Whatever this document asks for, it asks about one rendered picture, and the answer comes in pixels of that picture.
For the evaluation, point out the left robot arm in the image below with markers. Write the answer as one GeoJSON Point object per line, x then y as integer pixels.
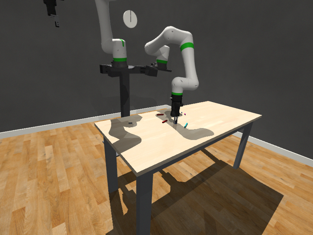
{"type": "Point", "coordinates": [157, 48]}

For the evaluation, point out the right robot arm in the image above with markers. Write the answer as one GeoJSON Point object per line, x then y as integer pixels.
{"type": "Point", "coordinates": [117, 47]}

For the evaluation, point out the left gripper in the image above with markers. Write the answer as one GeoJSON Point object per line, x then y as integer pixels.
{"type": "Point", "coordinates": [176, 104]}

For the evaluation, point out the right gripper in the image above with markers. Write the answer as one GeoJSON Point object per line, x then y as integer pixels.
{"type": "Point", "coordinates": [51, 10]}

